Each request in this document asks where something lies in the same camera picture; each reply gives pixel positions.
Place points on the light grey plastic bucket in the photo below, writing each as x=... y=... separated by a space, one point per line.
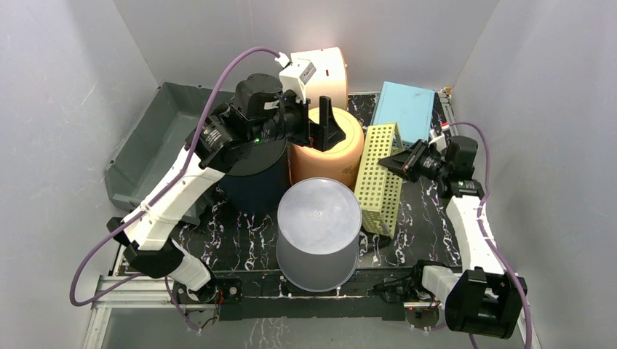
x=319 y=221

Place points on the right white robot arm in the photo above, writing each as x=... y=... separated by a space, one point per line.
x=483 y=298

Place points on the cream cylindrical container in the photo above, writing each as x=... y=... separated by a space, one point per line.
x=330 y=79

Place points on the light blue plastic basket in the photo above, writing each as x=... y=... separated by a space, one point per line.
x=409 y=107

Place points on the grey plastic bin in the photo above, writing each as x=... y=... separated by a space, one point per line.
x=152 y=144

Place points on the orange plastic bucket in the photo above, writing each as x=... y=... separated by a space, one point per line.
x=340 y=163

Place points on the yellow plastic basket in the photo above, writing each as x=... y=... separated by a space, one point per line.
x=377 y=189

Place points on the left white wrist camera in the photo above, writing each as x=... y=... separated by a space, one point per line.
x=295 y=74

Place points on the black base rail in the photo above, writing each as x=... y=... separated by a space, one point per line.
x=387 y=293

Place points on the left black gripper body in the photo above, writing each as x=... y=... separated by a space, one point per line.
x=292 y=123

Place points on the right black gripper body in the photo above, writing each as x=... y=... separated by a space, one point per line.
x=414 y=159

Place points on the dark blue bucket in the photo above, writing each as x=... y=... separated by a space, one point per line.
x=256 y=184

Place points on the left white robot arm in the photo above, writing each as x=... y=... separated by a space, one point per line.
x=209 y=153

